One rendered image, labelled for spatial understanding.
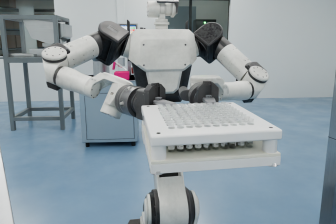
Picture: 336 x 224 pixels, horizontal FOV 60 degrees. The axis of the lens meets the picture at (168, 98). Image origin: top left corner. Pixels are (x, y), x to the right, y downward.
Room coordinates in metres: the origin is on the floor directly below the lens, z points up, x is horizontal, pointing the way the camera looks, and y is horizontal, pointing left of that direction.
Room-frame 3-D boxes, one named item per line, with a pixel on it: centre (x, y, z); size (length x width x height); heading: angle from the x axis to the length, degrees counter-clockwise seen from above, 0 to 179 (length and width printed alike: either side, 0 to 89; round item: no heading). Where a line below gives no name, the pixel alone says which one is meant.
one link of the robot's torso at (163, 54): (1.29, 0.04, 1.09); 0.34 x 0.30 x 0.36; 99
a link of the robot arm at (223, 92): (0.99, -0.14, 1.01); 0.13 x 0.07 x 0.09; 117
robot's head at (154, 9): (1.23, 0.03, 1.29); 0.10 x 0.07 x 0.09; 99
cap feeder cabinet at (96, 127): (3.39, 0.67, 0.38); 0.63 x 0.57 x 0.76; 94
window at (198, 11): (6.04, -0.56, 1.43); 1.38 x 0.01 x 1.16; 94
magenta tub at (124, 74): (3.20, 0.51, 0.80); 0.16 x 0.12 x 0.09; 94
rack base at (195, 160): (0.62, -0.07, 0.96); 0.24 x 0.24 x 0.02; 9
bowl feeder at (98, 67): (3.44, 0.72, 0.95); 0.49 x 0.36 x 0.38; 94
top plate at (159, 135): (0.62, -0.07, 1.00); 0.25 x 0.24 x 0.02; 99
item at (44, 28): (3.87, 1.47, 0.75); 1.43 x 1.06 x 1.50; 94
